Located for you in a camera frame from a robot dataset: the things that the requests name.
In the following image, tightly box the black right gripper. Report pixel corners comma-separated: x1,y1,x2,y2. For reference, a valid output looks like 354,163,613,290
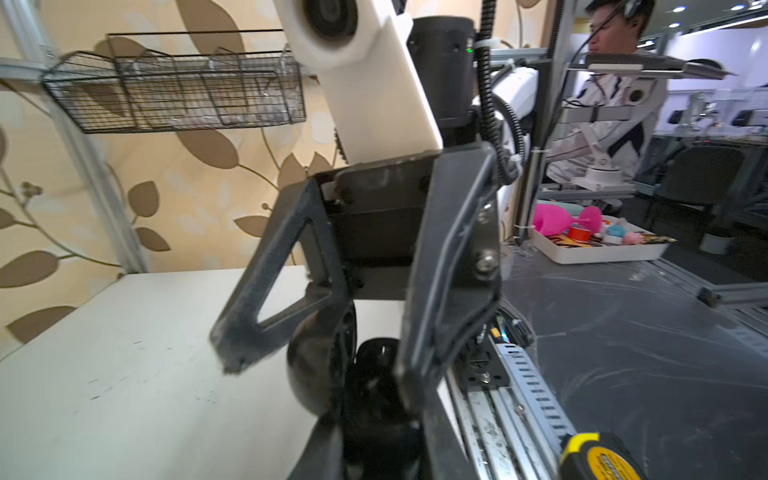
208,143,504,415

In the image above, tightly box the yellow black tape measure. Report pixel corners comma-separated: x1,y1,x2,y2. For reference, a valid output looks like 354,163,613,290
558,432,648,480

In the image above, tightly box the aluminium frame post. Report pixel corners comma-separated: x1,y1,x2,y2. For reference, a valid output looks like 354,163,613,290
1,0,148,273

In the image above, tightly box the seated person in background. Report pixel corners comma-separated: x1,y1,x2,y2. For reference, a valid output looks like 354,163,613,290
545,1,668,185

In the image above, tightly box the white tray of toys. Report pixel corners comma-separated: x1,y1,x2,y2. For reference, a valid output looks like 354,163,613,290
532,201,676,265

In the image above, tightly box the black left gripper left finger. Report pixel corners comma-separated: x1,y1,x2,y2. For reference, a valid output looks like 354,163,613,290
287,414,345,480

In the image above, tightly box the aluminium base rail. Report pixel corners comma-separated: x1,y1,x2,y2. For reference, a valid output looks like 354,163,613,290
446,308,576,479

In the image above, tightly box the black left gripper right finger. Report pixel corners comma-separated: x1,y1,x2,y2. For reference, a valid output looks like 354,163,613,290
420,404,478,479

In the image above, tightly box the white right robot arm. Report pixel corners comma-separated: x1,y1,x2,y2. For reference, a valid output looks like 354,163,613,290
210,1,501,414

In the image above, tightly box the black wire basket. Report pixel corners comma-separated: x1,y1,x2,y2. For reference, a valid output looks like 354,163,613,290
41,29,306,134

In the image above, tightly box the black round charging case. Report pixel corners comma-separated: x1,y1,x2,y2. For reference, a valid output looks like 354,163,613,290
287,304,422,479

